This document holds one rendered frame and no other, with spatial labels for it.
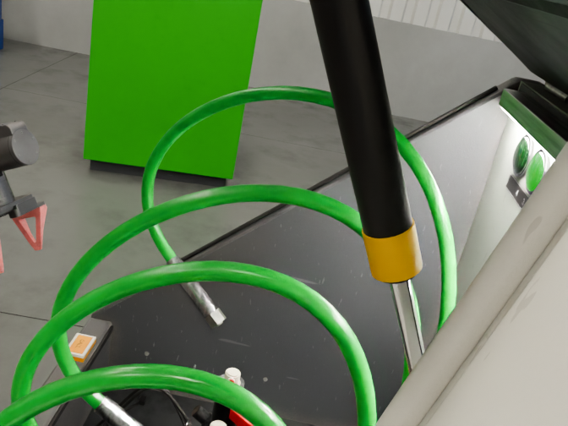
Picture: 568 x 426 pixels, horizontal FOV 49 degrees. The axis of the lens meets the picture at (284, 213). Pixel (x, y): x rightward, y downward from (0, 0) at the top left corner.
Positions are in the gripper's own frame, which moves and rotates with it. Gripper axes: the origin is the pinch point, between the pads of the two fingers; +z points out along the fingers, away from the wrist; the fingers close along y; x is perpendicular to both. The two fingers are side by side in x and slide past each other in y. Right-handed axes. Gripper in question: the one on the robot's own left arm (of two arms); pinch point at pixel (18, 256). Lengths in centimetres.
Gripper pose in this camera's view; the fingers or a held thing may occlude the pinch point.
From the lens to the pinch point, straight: 113.8
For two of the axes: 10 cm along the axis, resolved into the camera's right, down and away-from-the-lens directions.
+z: 2.6, 9.3, 2.6
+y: 2.9, -3.3, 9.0
